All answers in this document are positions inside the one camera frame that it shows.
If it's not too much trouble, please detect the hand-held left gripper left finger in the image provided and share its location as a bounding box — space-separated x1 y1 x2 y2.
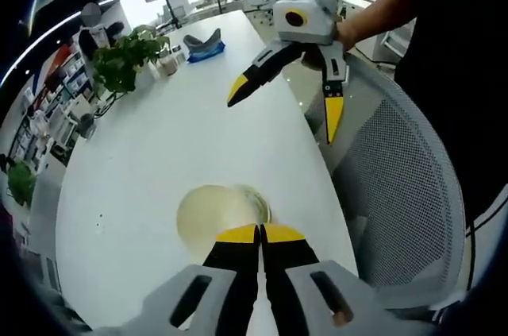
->
93 223 261 336

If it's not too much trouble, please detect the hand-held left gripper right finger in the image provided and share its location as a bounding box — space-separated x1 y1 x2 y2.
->
260 222 402 336

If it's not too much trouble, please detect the green printed paper cup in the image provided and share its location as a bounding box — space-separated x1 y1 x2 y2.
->
175 183 275 252

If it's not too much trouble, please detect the person's right hand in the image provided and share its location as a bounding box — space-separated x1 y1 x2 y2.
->
300 17 361 71

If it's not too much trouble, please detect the blue packet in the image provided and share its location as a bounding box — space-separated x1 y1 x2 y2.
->
186 41 227 64

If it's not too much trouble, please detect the glass vase with pebbles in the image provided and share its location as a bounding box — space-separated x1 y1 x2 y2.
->
160 54 180 77

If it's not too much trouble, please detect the grey mesh office chair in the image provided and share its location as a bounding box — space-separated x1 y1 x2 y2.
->
304 53 468 311

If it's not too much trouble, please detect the white table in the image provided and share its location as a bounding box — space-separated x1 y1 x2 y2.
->
55 9 360 331

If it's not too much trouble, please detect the green potted plant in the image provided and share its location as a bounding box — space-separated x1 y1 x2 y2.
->
91 25 171 95

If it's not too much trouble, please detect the storage shelf with boxes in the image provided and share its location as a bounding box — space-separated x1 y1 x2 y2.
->
11 48 96 162

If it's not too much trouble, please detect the small green plant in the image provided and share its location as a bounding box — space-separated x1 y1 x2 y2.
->
6 160 39 208

